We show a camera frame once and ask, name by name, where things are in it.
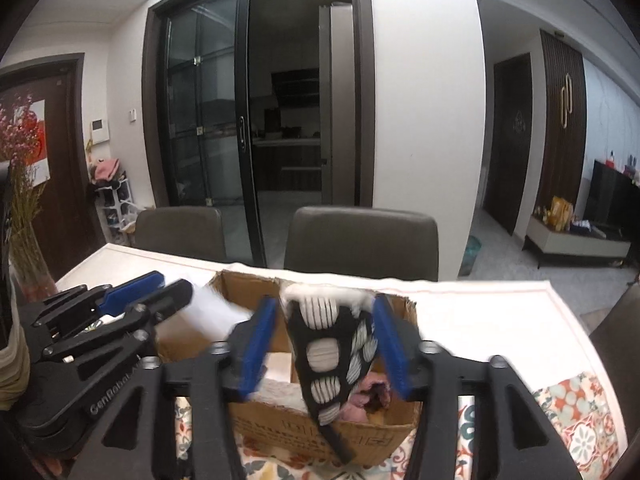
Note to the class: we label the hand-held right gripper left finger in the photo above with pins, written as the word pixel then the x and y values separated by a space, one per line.
pixel 257 345

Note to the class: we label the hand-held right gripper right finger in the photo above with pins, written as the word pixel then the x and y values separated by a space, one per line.
pixel 392 345

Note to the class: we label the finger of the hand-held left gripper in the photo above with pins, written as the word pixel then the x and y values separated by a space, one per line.
pixel 155 305
pixel 130 292

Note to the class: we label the white cloth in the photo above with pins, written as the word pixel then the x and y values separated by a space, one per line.
pixel 280 372

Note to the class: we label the black white patterned sock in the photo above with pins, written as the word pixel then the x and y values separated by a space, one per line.
pixel 300 355

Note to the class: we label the pink plush cloth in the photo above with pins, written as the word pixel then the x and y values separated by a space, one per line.
pixel 365 400

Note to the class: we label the brown cardboard box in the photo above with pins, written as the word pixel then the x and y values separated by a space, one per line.
pixel 280 430

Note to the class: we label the grey dining chair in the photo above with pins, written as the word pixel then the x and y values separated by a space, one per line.
pixel 360 242
pixel 622 340
pixel 180 232

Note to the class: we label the white shoe rack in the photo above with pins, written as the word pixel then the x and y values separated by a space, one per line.
pixel 115 212

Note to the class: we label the glass vase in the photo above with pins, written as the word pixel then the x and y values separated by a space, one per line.
pixel 32 265

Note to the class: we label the pink hat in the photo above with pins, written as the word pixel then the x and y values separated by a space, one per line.
pixel 107 170

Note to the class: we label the brown entry door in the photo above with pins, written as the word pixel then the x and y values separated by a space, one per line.
pixel 70 170

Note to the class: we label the white intercom panel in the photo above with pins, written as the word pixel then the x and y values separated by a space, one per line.
pixel 100 130

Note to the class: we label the dried purple flowers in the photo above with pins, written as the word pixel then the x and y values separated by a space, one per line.
pixel 20 160

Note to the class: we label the dark sliding glass door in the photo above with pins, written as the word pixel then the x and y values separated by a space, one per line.
pixel 210 110

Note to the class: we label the white television cabinet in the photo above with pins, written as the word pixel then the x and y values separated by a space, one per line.
pixel 575 247

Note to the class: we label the yellow bags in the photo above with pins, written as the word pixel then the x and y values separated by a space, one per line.
pixel 561 212

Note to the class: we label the dark room door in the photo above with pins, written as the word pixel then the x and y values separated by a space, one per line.
pixel 512 145

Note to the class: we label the silver refrigerator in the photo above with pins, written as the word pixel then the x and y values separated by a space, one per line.
pixel 337 105

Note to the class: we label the wood slat cabinet door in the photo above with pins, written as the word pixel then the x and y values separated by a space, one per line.
pixel 562 125

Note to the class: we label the red wall calendar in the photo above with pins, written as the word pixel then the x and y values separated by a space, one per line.
pixel 37 140

